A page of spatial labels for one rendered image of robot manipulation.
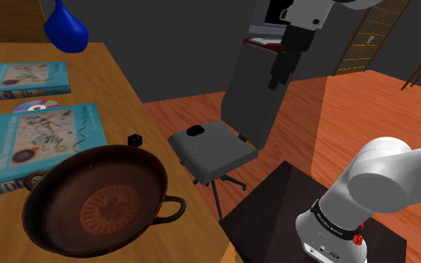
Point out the wooden lattice door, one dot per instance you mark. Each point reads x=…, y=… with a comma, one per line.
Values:
x=372, y=36

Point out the wooden desk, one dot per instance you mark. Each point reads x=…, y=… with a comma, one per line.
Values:
x=115, y=83

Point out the blue vase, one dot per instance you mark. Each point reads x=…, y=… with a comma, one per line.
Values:
x=66, y=32

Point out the grey office chair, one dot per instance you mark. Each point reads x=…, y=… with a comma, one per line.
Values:
x=246, y=98

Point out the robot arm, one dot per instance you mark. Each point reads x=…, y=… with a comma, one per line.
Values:
x=378, y=174

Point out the teal art book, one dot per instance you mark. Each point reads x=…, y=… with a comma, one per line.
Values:
x=42, y=134
x=20, y=78

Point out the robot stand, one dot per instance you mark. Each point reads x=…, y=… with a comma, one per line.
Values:
x=268, y=218

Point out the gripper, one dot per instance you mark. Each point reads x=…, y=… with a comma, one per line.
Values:
x=297, y=39

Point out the small black die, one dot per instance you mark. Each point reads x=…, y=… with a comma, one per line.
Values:
x=135, y=140

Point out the flat black round object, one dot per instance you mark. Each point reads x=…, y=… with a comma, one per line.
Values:
x=195, y=130

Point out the shiny compact disc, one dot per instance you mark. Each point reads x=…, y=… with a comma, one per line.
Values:
x=37, y=106

